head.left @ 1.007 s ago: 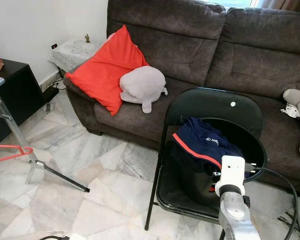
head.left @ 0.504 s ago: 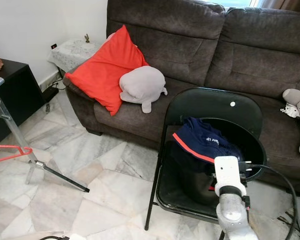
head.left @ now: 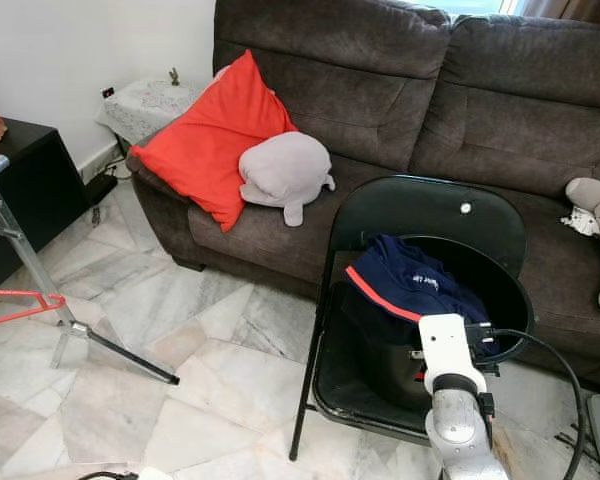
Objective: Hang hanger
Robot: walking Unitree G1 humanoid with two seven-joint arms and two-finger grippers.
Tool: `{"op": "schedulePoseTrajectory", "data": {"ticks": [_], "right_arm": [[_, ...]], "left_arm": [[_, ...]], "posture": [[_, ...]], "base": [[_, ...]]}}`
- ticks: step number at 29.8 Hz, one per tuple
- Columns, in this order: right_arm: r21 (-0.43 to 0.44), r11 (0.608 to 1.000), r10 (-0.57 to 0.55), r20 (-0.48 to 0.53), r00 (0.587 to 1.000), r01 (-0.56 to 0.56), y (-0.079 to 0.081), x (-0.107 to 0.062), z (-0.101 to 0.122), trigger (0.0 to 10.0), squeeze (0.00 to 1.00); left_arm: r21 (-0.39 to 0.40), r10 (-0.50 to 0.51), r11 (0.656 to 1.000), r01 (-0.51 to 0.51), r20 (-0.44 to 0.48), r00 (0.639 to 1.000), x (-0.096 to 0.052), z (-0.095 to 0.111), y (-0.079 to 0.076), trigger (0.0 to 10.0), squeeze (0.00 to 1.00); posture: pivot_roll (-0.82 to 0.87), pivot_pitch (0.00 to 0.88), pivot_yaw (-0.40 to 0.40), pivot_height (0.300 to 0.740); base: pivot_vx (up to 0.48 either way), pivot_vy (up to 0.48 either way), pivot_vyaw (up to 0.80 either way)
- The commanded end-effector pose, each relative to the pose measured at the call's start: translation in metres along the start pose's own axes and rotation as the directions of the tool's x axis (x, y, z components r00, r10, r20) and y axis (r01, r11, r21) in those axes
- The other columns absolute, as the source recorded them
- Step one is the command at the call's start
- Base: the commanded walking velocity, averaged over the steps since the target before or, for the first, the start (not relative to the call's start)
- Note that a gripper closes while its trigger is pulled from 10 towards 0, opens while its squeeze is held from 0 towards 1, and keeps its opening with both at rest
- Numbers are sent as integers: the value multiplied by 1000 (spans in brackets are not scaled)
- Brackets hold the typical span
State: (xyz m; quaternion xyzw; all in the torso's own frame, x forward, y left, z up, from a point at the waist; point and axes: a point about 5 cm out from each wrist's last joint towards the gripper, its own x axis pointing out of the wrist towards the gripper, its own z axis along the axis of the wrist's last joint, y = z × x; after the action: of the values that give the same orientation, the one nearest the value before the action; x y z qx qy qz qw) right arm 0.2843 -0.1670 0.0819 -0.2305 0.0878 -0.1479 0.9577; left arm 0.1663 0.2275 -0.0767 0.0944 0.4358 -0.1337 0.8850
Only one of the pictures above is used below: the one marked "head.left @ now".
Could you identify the navy shirt with red stripe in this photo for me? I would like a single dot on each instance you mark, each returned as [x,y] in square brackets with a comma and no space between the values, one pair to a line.
[420,285]

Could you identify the red plastic hanger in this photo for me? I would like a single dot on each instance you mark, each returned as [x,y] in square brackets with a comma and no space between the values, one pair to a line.
[20,292]

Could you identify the black laundry basket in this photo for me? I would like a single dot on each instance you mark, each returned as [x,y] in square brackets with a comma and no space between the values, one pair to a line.
[380,360]

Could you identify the black folding chair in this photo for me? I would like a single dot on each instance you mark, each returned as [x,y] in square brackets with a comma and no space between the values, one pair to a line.
[430,205]

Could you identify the dark brown fabric sofa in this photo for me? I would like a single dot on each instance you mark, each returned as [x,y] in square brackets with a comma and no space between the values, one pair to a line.
[500,110]

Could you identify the grey seal plush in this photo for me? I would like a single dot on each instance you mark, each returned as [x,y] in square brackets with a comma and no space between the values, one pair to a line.
[285,170]

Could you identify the red square pillow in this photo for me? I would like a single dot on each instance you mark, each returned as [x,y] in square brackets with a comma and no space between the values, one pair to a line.
[210,140]

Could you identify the small bronze figurine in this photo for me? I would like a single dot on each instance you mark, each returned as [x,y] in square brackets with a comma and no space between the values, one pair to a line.
[174,77]

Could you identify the black television console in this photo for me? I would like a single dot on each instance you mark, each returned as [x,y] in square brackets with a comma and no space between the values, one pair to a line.
[30,190]

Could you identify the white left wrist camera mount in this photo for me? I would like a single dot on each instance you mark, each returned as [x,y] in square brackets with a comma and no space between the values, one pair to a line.
[155,474]

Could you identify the black wall socket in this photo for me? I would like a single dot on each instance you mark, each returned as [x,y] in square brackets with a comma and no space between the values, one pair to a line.
[108,92]

